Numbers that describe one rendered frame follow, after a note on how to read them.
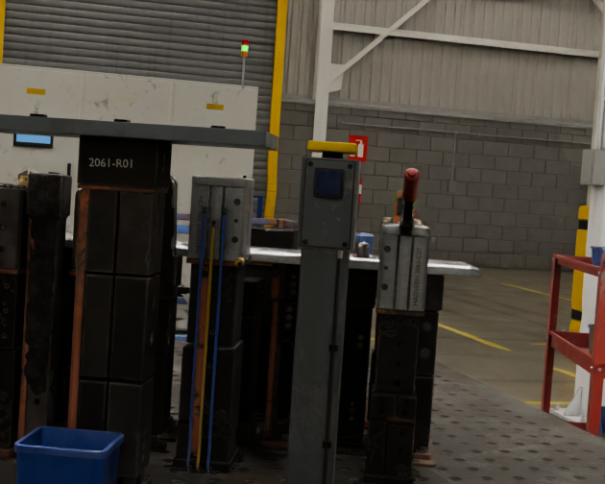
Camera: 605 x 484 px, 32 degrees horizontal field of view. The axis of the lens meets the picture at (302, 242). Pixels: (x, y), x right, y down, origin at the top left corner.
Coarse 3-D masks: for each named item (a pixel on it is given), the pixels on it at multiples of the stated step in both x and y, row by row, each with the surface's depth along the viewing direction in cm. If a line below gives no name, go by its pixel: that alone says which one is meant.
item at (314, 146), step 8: (312, 144) 128; (320, 144) 128; (328, 144) 128; (336, 144) 128; (344, 144) 128; (352, 144) 128; (320, 152) 133; (328, 152) 130; (336, 152) 129; (344, 152) 128; (352, 152) 128
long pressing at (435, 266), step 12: (72, 240) 159; (180, 252) 158; (252, 252) 157; (264, 252) 157; (276, 252) 158; (288, 252) 165; (300, 252) 167; (300, 264) 156; (360, 264) 156; (372, 264) 156; (432, 264) 155; (444, 264) 155; (456, 264) 162; (468, 264) 164; (456, 276) 155; (468, 276) 155; (480, 276) 157
